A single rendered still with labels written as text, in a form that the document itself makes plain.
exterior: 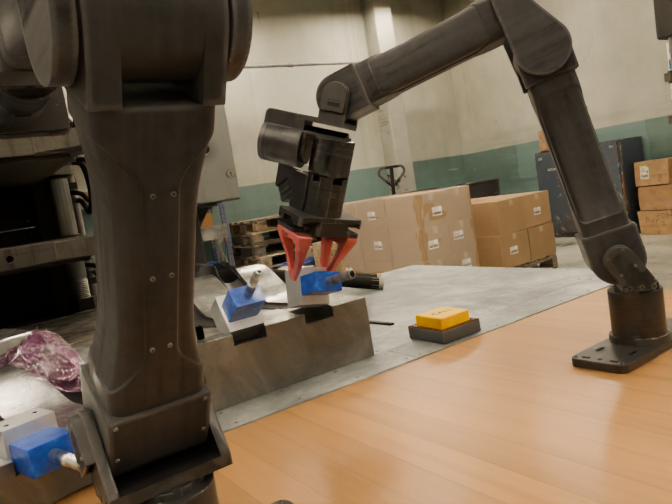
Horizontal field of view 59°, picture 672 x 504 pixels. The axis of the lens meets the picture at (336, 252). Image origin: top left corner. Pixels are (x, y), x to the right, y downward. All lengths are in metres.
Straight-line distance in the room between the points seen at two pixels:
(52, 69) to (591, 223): 0.63
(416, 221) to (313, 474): 4.10
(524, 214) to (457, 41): 4.87
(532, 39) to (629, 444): 0.45
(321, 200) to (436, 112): 9.00
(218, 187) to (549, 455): 1.32
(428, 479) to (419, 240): 4.13
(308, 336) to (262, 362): 0.08
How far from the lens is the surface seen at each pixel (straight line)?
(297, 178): 0.83
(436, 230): 4.69
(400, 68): 0.79
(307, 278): 0.82
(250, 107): 8.16
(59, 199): 2.16
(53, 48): 0.28
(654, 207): 7.54
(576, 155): 0.78
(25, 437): 0.65
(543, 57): 0.76
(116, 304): 0.35
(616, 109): 8.18
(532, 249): 5.70
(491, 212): 5.34
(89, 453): 0.42
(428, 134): 9.61
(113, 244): 0.33
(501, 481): 0.53
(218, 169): 1.72
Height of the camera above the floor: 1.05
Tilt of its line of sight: 6 degrees down
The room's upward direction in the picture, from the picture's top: 9 degrees counter-clockwise
